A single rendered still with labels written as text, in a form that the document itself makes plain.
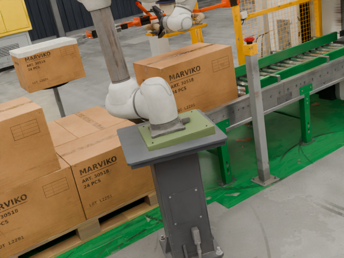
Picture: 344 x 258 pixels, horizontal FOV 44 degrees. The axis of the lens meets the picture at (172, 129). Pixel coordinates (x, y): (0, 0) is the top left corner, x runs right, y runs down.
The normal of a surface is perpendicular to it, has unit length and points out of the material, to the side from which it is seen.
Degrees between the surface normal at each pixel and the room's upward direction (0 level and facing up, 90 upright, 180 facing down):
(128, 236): 0
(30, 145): 90
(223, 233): 0
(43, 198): 90
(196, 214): 90
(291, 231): 0
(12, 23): 90
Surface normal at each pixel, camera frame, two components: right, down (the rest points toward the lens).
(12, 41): 0.54, 0.22
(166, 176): 0.23, 0.32
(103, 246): -0.18, -0.91
